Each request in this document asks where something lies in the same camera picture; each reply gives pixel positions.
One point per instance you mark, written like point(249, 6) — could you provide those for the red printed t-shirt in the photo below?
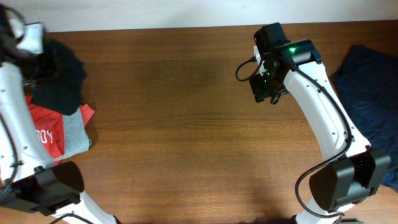
point(49, 127)

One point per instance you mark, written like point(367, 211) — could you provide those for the black t-shirt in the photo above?
point(58, 79)

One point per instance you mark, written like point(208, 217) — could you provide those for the navy blue t-shirt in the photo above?
point(366, 82)

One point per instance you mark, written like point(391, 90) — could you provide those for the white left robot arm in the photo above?
point(33, 179)

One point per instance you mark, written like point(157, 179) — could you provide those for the grey folded t-shirt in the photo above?
point(75, 136)

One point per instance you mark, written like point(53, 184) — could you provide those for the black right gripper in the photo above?
point(259, 90)

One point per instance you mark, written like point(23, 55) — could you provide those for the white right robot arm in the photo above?
point(351, 170)

